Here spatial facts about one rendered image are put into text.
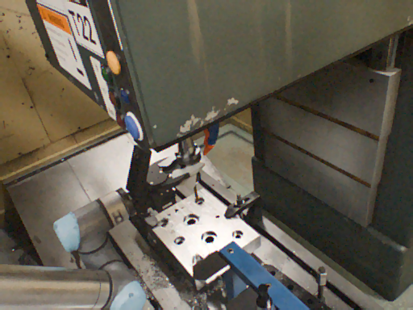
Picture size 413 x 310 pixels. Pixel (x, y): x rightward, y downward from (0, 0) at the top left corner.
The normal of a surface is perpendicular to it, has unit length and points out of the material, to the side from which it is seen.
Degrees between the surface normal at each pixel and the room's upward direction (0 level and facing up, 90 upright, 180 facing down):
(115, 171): 24
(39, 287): 64
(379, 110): 90
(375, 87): 90
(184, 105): 90
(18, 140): 90
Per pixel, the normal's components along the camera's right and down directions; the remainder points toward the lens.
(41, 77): 0.57, 0.41
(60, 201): 0.11, -0.57
